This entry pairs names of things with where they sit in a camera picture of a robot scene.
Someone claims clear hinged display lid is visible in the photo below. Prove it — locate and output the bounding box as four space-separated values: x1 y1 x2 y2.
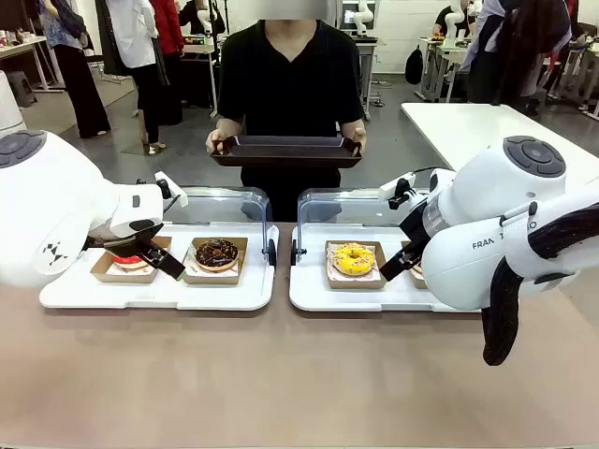
158 185 278 270
290 186 434 268

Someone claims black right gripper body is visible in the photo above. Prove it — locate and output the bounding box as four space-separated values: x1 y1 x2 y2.
398 199 430 246

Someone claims bystander in red top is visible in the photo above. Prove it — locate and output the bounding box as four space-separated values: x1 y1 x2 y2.
149 0 186 126

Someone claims chocolate sprinkled donut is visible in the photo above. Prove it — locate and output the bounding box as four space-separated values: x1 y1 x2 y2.
180 237 250 286

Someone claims bystander in dark clothes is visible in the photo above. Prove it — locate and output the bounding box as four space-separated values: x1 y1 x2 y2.
467 0 573 116

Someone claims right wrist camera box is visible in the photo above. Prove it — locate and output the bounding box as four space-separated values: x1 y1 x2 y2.
378 172 417 210

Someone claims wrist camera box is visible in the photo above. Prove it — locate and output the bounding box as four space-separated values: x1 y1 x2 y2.
378 172 417 210
153 171 189 208

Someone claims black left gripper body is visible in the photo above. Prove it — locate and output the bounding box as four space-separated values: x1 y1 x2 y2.
83 219 165 257

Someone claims person's right hand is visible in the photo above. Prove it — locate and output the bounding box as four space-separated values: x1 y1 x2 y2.
205 128 235 156

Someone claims yellow glazed donut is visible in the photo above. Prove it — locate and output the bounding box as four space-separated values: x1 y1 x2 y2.
325 240 389 290

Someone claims yellow sprinkled donut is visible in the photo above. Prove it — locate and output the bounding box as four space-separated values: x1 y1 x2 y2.
330 242 377 277

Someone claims person's right forearm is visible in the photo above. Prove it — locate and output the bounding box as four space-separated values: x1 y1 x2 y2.
215 116 246 137

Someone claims person in black shirt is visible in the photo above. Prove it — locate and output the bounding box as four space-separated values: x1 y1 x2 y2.
217 18 367 224

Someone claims grey plastic stool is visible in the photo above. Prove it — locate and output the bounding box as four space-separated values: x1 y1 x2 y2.
6 70 38 109

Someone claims black braided cable bundle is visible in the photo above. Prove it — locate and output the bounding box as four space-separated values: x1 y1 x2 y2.
481 205 599 367

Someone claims white display tray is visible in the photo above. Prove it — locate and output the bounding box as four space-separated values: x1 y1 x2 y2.
39 222 281 312
288 223 484 313

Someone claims chocolate glazed donut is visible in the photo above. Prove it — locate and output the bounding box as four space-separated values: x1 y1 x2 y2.
194 238 241 273

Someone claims grey background desk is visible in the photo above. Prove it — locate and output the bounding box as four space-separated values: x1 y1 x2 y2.
417 36 471 104

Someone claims bystander in white shirt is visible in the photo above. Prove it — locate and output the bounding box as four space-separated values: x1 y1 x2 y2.
95 0 164 156

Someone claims dark brown serving tray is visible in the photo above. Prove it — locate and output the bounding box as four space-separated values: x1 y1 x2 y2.
209 135 364 169

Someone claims white paper liner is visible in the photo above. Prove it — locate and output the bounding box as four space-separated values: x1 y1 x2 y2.
184 241 247 279
106 258 156 278
327 242 382 282

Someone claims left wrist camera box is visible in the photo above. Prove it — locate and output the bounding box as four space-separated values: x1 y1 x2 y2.
153 171 189 208

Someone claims red glazed donut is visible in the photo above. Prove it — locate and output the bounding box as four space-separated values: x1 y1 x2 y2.
90 236 173 285
110 252 151 273

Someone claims person's left hand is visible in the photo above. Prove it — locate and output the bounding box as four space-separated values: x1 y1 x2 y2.
343 125 368 155

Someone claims bystander in blue patterned top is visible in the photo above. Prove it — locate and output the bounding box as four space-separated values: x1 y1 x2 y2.
39 0 112 139

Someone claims white background table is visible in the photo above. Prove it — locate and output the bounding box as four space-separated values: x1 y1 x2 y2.
401 101 599 173

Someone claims white air purifier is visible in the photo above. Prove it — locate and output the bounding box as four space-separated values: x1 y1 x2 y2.
0 69 28 140

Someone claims black backpack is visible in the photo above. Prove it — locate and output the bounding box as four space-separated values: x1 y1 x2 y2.
404 45 425 87

